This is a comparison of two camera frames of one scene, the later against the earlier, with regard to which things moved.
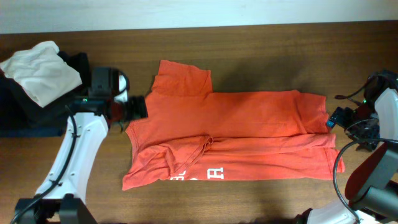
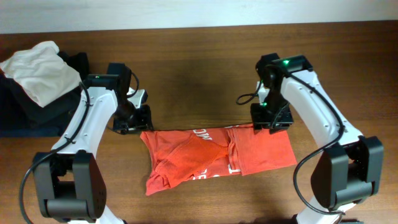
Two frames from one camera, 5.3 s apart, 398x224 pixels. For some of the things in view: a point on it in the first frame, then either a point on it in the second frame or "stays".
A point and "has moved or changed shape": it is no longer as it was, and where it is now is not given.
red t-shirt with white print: (191, 133) has moved or changed shape
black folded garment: (20, 109) stays
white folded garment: (43, 71) stays
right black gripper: (341, 117) -> (278, 124)
